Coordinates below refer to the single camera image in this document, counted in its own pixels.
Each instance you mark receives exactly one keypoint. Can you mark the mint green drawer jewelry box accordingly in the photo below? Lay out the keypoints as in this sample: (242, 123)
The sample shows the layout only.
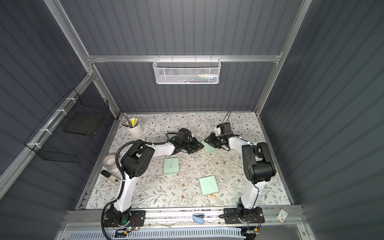
(208, 185)
(171, 166)

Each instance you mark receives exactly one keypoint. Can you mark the white pen cup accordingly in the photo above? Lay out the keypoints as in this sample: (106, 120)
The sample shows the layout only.
(133, 125)

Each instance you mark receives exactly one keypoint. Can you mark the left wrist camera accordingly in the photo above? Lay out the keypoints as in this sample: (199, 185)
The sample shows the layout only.
(184, 135)

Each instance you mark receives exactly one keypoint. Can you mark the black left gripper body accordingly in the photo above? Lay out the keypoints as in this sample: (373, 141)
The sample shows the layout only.
(191, 143)

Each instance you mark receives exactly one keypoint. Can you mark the black marker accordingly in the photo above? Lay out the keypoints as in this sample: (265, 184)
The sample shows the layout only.
(110, 177)

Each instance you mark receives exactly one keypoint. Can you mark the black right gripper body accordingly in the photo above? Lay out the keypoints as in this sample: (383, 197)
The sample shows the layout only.
(216, 141)

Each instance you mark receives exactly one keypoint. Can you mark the white wire mesh basket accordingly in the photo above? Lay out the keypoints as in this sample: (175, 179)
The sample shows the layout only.
(187, 73)

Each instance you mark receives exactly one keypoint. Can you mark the white small card box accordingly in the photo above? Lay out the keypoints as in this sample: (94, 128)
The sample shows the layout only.
(282, 216)

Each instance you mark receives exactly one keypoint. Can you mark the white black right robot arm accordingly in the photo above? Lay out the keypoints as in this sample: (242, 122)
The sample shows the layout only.
(259, 168)

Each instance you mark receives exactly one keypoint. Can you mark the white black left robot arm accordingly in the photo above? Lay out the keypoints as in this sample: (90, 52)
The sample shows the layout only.
(132, 160)

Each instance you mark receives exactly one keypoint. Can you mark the white tape roll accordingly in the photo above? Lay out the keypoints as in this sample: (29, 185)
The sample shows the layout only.
(109, 162)

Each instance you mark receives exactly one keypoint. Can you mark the black wire mesh basket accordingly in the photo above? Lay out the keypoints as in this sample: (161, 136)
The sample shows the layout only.
(66, 136)

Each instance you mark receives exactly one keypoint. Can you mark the blue stapler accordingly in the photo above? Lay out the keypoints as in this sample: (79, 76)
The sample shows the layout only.
(199, 218)

